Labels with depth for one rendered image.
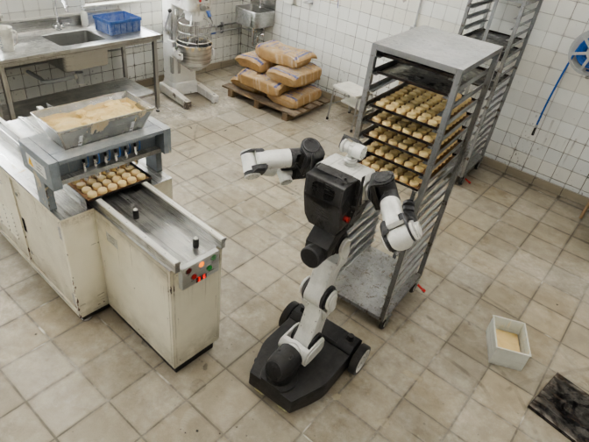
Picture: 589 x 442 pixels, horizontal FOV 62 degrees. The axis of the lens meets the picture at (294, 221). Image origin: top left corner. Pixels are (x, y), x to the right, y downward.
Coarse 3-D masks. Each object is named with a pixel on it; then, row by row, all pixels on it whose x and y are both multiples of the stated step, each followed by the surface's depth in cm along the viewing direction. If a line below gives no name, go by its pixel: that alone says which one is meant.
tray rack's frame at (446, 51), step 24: (384, 48) 242; (408, 48) 243; (432, 48) 248; (456, 48) 253; (480, 48) 259; (480, 96) 283; (456, 168) 311; (432, 240) 345; (360, 264) 364; (384, 264) 367; (336, 288) 340; (360, 288) 343; (384, 288) 346; (408, 288) 349
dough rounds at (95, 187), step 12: (120, 168) 290; (132, 168) 291; (84, 180) 277; (96, 180) 280; (108, 180) 278; (120, 180) 280; (132, 180) 281; (84, 192) 268; (96, 192) 268; (108, 192) 272
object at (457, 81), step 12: (456, 72) 226; (456, 84) 228; (456, 96) 233; (444, 108) 236; (444, 120) 239; (444, 132) 244; (432, 156) 251; (432, 168) 255; (420, 192) 264; (420, 204) 267; (396, 264) 294; (396, 276) 298; (384, 312) 317
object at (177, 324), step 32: (96, 224) 275; (160, 224) 264; (128, 256) 262; (192, 256) 246; (128, 288) 279; (160, 288) 249; (192, 288) 255; (128, 320) 299; (160, 320) 265; (192, 320) 269; (160, 352) 283; (192, 352) 284
